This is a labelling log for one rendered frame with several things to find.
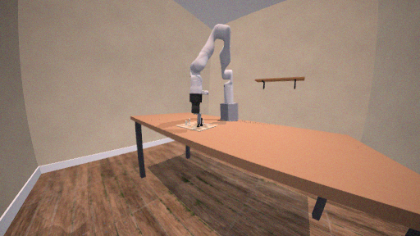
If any brown and cream chessboard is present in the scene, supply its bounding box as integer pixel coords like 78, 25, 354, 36
177, 121, 216, 132

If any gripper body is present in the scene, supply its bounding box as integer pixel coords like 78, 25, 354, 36
189, 85, 208, 113

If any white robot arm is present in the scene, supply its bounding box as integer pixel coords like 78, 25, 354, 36
189, 24, 234, 104

